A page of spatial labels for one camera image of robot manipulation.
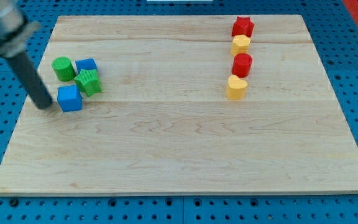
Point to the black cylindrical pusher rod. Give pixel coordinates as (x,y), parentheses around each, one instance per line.
(26,73)

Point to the blue cube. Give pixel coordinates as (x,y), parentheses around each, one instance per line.
(69,98)

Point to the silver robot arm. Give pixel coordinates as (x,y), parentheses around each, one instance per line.
(15,30)

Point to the green cylinder block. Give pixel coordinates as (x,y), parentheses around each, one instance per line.
(63,69)

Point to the green star block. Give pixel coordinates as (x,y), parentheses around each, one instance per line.
(88,82)

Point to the blue block behind star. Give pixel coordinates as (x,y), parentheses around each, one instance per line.
(85,64)

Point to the light wooden board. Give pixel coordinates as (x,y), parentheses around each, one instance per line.
(162,124)

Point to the yellow heart block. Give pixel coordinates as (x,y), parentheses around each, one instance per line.
(236,88)

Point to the red cylinder block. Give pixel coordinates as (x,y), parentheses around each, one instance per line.
(241,65)

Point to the yellow hexagon block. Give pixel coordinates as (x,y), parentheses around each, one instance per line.
(240,44)

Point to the red star block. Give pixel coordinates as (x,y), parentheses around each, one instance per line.
(242,26)

